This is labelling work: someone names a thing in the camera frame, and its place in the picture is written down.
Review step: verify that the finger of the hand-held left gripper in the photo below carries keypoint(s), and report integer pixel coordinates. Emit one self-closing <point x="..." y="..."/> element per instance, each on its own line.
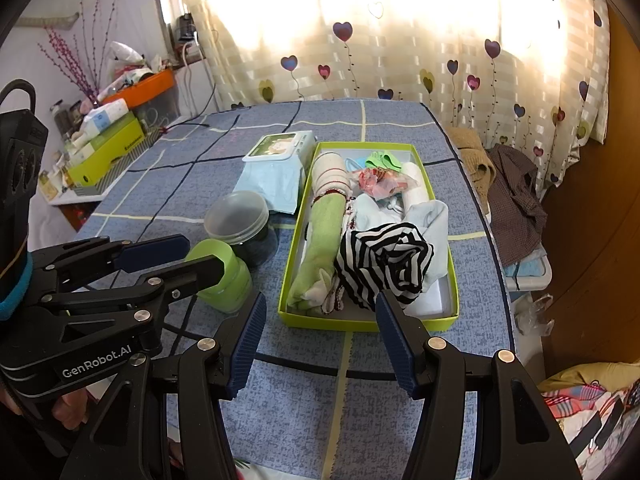
<point x="155" y="252"/>
<point x="200" y="272"/>

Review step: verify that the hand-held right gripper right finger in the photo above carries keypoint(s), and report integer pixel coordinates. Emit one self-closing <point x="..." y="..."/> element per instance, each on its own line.
<point x="392" y="345"/>

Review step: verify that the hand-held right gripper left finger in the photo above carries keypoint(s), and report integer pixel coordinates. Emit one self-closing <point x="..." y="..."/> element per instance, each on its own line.
<point x="247" y="345"/>

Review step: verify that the green plastic jar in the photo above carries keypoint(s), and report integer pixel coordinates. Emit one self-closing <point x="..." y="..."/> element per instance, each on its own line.
<point x="235" y="285"/>

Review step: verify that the clear plastic jar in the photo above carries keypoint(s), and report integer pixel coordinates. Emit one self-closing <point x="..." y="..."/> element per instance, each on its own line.
<point x="235" y="215"/>

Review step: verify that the black white striped cloth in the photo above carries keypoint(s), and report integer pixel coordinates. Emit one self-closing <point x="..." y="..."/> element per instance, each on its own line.
<point x="385" y="260"/>

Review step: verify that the green towel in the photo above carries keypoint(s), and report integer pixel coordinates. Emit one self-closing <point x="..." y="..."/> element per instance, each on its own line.
<point x="320" y="240"/>

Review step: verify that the light blue cloth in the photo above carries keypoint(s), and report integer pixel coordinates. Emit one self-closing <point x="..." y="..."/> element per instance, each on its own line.
<point x="430" y="220"/>

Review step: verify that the cream sock red stripes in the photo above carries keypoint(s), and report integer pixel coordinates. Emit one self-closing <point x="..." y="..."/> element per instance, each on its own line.
<point x="330" y="175"/>

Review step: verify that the pink floral cloth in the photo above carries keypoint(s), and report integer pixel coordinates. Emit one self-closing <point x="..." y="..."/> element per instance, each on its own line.
<point x="377" y="182"/>

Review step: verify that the small green socks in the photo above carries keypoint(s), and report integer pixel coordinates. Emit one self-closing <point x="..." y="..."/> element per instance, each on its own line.
<point x="382" y="161"/>

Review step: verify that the blue face mask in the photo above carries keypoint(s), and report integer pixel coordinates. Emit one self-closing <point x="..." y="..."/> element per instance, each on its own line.
<point x="354" y="164"/>

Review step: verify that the person's left hand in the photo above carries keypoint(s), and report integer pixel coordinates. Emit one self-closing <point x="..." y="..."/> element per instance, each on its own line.
<point x="70" y="412"/>

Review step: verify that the blue checked blanket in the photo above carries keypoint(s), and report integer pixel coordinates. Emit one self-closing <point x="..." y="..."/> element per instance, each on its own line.
<point x="300" y="385"/>

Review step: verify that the lime green cardboard box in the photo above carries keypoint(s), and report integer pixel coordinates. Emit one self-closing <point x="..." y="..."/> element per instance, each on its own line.
<point x="115" y="157"/>

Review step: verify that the light blue wet wipes pack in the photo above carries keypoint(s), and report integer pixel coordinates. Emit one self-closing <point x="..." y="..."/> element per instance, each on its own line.
<point x="275" y="170"/>

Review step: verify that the pale green cardboard box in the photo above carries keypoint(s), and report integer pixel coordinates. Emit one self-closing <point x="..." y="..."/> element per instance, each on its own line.
<point x="100" y="137"/>

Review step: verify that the clear storage bin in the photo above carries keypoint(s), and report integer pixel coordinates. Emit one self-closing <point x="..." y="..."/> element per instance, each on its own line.
<point x="162" y="110"/>

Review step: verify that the clear plastic bag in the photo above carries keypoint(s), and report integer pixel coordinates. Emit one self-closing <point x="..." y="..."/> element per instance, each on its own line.
<point x="535" y="315"/>

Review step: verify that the white blue tissue pack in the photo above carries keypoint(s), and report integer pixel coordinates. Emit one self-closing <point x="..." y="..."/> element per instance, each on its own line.
<point x="105" y="115"/>

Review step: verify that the white plastic basket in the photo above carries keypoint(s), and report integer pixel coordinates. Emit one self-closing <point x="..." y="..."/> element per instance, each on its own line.
<point x="535" y="282"/>

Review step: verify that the blue folded cloth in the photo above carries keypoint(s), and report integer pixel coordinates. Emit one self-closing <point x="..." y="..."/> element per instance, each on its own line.
<point x="530" y="267"/>

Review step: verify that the glass jar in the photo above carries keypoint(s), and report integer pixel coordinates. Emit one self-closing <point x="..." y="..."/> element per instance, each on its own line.
<point x="61" y="117"/>

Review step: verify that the orange basket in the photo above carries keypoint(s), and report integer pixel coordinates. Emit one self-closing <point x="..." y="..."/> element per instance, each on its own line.
<point x="145" y="87"/>

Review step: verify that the brown plaid shirt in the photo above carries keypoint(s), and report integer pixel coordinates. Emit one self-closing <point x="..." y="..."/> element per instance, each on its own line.
<point x="520" y="200"/>

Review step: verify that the tan sweater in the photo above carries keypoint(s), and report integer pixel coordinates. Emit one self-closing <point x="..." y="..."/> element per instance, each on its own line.
<point x="470" y="165"/>

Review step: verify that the white plastic bag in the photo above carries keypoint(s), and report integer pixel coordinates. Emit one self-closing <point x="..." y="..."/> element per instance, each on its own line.
<point x="125" y="54"/>

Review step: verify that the pink flower branches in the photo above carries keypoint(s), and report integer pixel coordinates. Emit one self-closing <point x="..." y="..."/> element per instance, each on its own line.
<point x="80" y="60"/>

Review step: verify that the yellow pink bedding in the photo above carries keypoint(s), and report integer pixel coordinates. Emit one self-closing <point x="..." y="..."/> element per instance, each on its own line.
<point x="590" y="410"/>

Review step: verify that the wooden wardrobe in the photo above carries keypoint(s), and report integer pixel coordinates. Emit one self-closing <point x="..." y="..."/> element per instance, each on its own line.
<point x="600" y="210"/>

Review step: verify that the heart print curtain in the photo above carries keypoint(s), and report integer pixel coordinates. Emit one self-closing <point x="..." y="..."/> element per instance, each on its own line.
<point x="400" y="35"/>

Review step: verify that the wrapped wall pipe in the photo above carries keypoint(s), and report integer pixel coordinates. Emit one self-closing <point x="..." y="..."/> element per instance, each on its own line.
<point x="50" y="20"/>

